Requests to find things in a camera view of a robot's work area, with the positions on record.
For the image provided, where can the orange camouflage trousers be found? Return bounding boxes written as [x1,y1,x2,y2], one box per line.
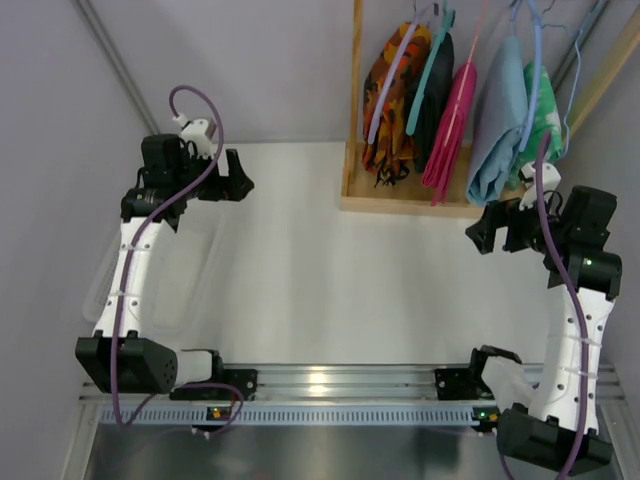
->
[362,28,432,186]

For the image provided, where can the lilac plastic hanger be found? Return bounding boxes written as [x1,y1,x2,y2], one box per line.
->
[363,1,441,145]

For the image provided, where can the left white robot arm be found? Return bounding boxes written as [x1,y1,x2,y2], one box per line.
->
[75,134,254,394]

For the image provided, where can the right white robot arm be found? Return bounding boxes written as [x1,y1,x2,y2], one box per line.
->
[466,186,622,479]

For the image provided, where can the magenta trousers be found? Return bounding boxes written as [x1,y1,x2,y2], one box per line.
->
[422,62,477,206]

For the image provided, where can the light blue trousers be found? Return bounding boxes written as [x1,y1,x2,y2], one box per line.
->
[466,36,527,206]

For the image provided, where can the black trousers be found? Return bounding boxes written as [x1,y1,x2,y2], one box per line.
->
[412,33,454,173]

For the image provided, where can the teal plastic hanger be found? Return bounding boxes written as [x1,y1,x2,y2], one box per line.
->
[405,0,457,137]

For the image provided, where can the blue plastic hanger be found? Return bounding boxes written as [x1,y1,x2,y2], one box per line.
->
[517,0,543,153]

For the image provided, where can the wooden clothes rack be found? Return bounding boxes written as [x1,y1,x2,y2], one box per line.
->
[340,1,639,218]

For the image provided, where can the white plastic basket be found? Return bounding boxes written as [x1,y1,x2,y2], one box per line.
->
[82,149,227,336]

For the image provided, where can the green tie-dye garment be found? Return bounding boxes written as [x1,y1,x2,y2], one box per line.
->
[505,65,564,191]

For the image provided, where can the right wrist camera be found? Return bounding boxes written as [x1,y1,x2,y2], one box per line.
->
[519,162,561,211]

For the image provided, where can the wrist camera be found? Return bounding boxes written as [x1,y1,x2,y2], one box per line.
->
[519,162,561,211]
[173,114,217,156]

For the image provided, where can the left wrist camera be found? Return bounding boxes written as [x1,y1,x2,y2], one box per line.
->
[173,114,217,156]

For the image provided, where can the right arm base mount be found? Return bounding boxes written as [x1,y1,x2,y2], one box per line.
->
[434,367,494,401]

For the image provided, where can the light blue wire hanger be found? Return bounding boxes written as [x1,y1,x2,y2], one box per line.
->
[542,1,609,160]

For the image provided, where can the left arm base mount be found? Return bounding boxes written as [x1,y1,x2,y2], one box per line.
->
[169,368,258,402]

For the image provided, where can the pink wire hanger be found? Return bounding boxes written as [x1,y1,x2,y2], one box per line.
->
[441,0,489,151]

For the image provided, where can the grey slotted cable duct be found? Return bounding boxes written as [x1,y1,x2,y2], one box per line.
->
[99,402,501,426]

